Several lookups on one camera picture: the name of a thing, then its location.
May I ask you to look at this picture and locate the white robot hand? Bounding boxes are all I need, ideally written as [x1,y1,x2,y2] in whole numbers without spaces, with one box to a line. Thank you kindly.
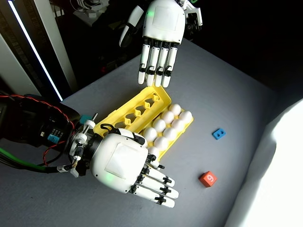
[89,127,180,209]
[119,0,186,88]

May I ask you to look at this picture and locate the white toy egg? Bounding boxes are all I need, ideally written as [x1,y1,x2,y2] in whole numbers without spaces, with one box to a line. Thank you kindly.
[143,127,158,142]
[152,119,167,132]
[148,146,160,158]
[154,136,169,151]
[160,110,175,123]
[169,103,182,115]
[163,127,178,140]
[179,110,193,123]
[171,118,185,131]

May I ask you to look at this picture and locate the yellow plastic egg carton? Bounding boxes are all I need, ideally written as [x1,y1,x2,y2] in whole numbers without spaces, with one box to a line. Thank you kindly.
[93,85,194,161]

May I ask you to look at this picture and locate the red number block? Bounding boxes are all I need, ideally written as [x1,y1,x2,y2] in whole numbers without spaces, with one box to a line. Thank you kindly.
[198,171,218,188]

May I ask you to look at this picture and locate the blue block with holes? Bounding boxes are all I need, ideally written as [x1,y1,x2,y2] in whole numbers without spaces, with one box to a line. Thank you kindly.
[212,129,227,140]

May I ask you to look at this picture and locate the bright light strip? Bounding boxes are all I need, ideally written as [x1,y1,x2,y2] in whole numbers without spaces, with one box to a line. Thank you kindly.
[7,0,63,102]

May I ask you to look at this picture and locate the red thin cable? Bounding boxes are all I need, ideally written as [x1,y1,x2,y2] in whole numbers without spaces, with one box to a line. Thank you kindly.
[0,94,77,166]

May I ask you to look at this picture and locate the green thick cable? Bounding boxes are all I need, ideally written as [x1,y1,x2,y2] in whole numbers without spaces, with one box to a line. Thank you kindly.
[0,147,60,173]

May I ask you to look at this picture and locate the white post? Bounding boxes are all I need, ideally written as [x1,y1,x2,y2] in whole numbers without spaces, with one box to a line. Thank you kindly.
[33,0,79,93]

